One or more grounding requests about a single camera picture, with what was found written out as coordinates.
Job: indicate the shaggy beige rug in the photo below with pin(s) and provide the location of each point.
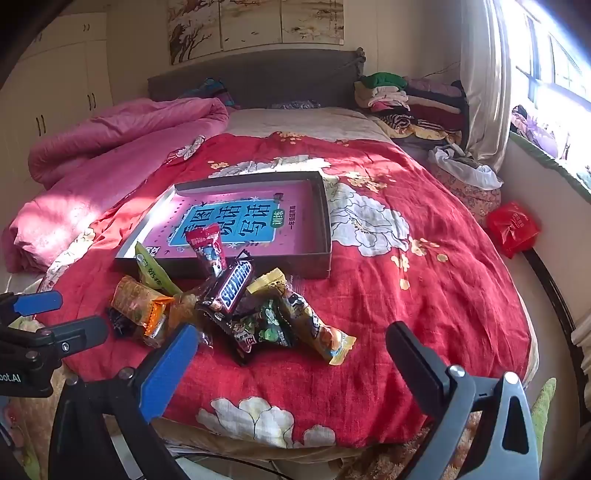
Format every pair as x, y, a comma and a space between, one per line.
383, 457

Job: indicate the brown chocolate bar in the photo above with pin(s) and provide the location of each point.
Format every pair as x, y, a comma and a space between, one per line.
233, 288

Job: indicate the dark wooden bed frame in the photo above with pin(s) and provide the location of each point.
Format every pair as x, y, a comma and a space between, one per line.
558, 304

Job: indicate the beige bed sheet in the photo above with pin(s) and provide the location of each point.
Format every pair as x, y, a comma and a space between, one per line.
314, 122

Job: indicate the red cartoon snack packet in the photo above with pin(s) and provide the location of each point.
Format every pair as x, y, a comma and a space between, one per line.
207, 251

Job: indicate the red plastic bag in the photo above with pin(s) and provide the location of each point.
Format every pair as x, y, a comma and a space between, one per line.
512, 228

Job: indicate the grey cardboard box tray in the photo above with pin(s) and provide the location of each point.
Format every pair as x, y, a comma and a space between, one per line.
304, 263

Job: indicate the pile of folded clothes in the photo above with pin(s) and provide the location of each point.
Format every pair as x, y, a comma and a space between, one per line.
415, 104

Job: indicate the red floral blanket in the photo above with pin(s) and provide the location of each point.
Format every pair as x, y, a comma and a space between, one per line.
406, 314

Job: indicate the white crumpled cloth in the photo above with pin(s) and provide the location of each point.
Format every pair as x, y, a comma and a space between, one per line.
485, 175

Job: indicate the black and green snack packet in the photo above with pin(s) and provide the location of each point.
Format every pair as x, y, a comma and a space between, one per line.
265, 327

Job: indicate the cream wardrobe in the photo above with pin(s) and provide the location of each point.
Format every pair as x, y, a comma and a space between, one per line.
51, 92

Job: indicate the striped colourful pillow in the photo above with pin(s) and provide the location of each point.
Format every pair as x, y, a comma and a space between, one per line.
207, 90

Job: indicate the green edged sill mat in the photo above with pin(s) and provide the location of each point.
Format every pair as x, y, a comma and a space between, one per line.
554, 164

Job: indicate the floral wall painting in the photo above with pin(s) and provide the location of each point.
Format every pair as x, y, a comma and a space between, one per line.
254, 23

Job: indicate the window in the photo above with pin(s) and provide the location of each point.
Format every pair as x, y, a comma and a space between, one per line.
558, 60

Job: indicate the long yellow snack packet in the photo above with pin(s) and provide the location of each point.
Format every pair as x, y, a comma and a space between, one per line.
314, 325

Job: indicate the pink quilt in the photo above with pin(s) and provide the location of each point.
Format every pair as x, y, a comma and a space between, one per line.
115, 157

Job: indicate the pink floral cushion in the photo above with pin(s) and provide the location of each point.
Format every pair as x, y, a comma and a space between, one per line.
475, 201

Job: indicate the purple bedding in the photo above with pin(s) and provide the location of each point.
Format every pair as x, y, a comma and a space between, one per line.
535, 129

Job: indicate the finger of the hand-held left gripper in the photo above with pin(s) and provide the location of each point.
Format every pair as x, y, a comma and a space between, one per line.
78, 333
39, 302

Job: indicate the dark patterned pillow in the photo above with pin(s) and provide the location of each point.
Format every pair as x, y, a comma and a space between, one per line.
295, 105

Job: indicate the grey padded headboard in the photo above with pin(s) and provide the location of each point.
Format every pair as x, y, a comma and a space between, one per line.
277, 78

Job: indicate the orange snack packet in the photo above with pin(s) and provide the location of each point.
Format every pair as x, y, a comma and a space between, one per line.
138, 304

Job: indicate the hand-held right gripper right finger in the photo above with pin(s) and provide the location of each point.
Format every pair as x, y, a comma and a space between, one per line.
411, 360

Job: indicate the cream curtain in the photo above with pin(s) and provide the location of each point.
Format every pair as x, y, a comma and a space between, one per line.
485, 83

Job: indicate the pink and blue book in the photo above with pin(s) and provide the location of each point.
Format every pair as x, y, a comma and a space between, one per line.
258, 217

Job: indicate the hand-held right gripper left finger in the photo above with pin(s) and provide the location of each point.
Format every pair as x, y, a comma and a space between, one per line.
168, 369

